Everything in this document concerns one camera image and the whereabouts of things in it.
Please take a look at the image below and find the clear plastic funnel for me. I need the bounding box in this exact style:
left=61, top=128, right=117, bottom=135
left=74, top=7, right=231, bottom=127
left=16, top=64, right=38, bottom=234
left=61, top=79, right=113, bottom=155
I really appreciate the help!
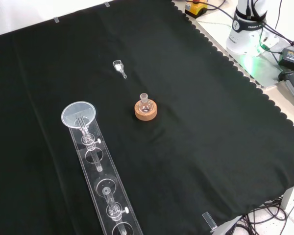
left=61, top=100, right=104, bottom=172

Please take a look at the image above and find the clear funnel stand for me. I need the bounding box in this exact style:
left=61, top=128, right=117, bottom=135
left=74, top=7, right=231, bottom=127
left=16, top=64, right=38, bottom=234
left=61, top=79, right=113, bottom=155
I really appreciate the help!
left=68, top=117, right=144, bottom=235

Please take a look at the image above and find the round-bottom glass flask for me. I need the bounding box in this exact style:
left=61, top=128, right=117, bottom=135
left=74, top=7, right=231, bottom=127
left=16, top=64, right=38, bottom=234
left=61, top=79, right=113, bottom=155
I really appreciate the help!
left=138, top=93, right=153, bottom=114

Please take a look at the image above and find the black bench cloth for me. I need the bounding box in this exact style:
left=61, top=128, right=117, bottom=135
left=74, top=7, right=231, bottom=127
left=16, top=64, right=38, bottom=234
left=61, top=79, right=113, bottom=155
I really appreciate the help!
left=0, top=0, right=294, bottom=235

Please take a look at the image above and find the yellow stop button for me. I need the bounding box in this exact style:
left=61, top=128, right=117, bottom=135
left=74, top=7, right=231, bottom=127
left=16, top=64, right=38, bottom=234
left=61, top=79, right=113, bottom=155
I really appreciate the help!
left=184, top=0, right=209, bottom=18

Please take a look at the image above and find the black power adapter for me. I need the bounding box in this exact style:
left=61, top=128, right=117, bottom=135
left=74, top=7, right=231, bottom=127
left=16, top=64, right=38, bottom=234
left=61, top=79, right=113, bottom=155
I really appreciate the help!
left=277, top=47, right=294, bottom=73

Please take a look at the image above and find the cork ring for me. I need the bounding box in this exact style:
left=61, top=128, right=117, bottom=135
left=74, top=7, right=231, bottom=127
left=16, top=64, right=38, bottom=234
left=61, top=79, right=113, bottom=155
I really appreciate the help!
left=134, top=99, right=158, bottom=121

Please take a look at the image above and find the metal base plate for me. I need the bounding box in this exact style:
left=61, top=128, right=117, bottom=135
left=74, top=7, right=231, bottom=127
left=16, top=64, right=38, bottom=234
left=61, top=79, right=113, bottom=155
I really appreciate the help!
left=195, top=19, right=289, bottom=89

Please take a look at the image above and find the black cable bundle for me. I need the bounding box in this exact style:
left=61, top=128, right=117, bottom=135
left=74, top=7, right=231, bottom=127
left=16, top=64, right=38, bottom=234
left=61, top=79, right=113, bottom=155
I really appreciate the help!
left=235, top=194, right=294, bottom=235

